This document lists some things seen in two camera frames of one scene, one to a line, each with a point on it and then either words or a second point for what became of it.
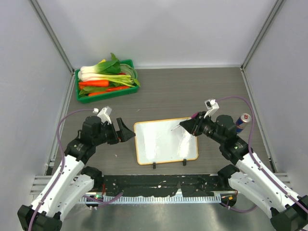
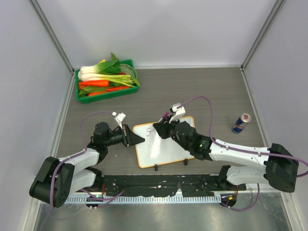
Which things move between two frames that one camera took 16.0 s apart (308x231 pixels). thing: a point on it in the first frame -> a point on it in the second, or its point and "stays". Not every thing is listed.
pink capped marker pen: [195, 115] -> [163, 116]
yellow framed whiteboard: [164, 141] stays
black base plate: [135, 186] stays
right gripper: [194, 126] -> [162, 128]
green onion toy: [125, 80] stays
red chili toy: [116, 88] stays
